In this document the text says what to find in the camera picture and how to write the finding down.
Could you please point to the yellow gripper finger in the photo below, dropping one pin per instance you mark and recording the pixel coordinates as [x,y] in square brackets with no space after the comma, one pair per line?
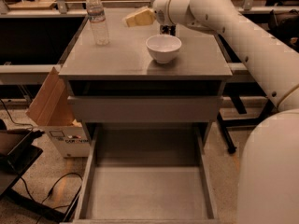
[142,17]

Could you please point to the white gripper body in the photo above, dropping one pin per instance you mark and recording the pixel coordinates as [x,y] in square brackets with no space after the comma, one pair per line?
[161,9]

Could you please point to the clear plastic water bottle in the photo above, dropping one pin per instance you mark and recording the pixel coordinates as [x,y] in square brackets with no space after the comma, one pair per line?
[98,21]

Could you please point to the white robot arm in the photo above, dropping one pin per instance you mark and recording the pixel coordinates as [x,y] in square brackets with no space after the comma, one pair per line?
[268,187]

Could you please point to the grey drawer cabinet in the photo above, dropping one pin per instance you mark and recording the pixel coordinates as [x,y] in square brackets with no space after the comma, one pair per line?
[124,68]

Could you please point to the closed grey top drawer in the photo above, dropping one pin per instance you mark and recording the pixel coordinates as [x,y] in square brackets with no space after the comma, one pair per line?
[145,109]

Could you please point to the open grey middle drawer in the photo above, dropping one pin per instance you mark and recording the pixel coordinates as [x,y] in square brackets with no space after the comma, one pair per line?
[150,175]

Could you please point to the blue soda can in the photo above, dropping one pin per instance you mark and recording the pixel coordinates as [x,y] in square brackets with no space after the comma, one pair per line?
[168,30]

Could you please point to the white ceramic bowl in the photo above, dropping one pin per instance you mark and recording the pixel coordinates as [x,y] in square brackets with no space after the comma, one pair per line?
[163,48]

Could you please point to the black table stand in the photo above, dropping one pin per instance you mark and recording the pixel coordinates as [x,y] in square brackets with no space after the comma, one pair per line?
[238,104]

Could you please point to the open cardboard box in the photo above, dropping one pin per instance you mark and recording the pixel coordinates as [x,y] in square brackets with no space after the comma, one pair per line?
[51,112]

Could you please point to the black equipment on left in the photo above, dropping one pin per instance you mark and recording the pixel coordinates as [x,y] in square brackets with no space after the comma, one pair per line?
[17,154]

